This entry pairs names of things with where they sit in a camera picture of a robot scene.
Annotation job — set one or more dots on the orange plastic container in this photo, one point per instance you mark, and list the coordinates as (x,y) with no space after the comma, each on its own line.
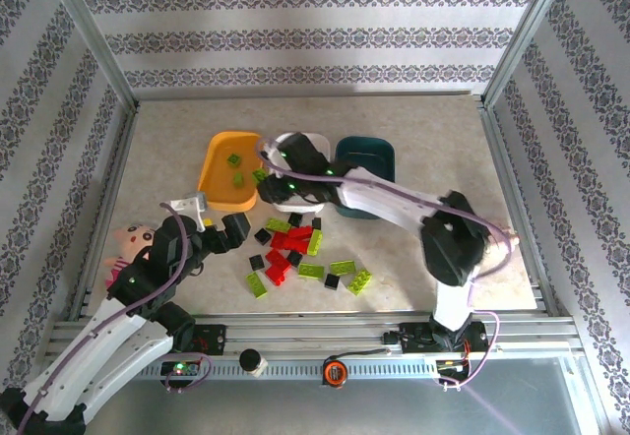
(219,189)

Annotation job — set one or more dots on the teal plastic container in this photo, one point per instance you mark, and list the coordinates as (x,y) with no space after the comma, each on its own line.
(366,152)

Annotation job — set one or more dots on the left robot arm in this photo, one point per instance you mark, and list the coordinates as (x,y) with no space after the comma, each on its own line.
(113,356)

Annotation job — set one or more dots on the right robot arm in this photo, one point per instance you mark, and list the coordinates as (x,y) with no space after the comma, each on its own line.
(389,204)

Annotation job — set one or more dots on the white plastic container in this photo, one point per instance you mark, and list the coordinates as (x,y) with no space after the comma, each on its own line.
(322,144)

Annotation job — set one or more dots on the pink plush pig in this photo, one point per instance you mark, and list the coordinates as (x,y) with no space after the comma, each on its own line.
(130,238)

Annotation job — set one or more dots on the small circuit board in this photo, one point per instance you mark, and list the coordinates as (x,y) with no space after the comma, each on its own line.
(179,369)
(450,366)

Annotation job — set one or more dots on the black capped white jar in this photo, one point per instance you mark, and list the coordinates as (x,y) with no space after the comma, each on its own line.
(251,358)

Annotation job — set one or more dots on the slotted metal strip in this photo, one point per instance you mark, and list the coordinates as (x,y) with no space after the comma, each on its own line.
(295,370)

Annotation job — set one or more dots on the orange black round device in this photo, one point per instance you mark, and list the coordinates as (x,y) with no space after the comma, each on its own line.
(334,372)

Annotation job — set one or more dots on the grey metal panel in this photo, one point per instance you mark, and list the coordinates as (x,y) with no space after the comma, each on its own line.
(344,410)

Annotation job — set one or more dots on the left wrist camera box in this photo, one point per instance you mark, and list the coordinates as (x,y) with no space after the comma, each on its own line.
(189,205)

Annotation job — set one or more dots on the aluminium wall rail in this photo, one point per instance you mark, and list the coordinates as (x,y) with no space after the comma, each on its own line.
(305,94)

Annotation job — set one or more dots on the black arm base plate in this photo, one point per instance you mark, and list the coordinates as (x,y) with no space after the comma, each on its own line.
(413,339)
(211,339)

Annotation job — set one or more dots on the aluminium side rail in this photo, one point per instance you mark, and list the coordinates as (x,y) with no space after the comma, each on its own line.
(117,169)
(509,159)

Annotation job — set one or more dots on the aluminium mounting rail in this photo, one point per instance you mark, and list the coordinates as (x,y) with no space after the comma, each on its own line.
(305,331)

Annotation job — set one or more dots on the aluminium frame post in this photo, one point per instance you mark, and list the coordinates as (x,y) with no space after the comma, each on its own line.
(522,36)
(94,36)

